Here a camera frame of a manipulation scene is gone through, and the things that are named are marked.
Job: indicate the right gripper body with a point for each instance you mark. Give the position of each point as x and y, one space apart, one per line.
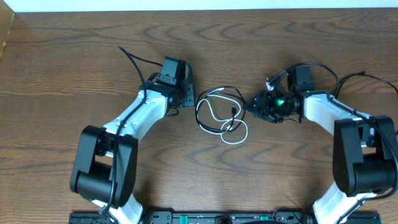
274 109

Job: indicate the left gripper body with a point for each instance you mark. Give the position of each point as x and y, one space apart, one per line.
189 95

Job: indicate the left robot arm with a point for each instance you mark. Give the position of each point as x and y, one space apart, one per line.
104 170

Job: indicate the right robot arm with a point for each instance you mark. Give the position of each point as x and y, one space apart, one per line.
364 146

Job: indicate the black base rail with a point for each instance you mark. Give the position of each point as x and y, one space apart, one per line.
163 217

